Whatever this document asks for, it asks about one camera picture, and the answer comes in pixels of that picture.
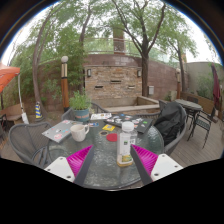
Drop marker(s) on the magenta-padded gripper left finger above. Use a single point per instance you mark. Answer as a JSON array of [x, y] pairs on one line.
[[58, 166]]

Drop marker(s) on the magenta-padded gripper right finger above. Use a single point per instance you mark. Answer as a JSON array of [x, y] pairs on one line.
[[165, 165]]

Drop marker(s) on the clear white-capped drink bottle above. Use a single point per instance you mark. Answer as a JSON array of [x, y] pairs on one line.
[[126, 146]]

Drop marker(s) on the silver laptop with stickers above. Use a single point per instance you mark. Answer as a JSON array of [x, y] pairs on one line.
[[59, 131]]

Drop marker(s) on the white ribbed mug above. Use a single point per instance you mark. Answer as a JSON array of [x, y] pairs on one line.
[[78, 133]]

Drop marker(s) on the small blue printed card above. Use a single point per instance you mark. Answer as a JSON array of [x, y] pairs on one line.
[[93, 124]]

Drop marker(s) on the small dark round coaster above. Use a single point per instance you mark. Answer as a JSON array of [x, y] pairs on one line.
[[103, 133]]

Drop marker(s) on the dark patio chair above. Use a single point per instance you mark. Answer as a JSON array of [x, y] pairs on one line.
[[203, 125]]

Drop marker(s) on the blue yellow striped cone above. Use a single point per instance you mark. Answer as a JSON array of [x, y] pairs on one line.
[[38, 110]]

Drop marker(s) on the flat round red coaster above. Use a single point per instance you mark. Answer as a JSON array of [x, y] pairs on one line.
[[111, 137]]

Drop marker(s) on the yellow card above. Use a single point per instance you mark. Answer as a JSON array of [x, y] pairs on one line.
[[108, 127]]

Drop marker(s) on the round dark patio table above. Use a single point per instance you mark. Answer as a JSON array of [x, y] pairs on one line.
[[188, 104]]

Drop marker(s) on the green plant in blue pot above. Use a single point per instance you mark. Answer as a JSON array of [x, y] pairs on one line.
[[80, 101]]

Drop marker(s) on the wooden bench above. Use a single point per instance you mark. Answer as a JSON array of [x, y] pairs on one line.
[[13, 111]]

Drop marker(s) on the tree with thin leaning trunk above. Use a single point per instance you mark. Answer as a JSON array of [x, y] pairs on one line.
[[36, 83]]

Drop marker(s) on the tree with dark trunk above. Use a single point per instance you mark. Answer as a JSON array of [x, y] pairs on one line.
[[145, 76]]

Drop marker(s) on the closed maroon umbrella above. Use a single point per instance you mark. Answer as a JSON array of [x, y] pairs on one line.
[[216, 86]]

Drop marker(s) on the orange canopy with white pole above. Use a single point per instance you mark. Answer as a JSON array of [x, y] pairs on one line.
[[6, 75]]

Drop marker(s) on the grey wall box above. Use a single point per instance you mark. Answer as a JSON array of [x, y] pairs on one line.
[[151, 90]]

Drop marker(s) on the wooden globe lamp post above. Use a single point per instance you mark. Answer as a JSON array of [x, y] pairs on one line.
[[178, 85], [65, 86]]

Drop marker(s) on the black wall lamp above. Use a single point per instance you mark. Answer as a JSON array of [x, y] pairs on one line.
[[89, 73], [139, 73]]

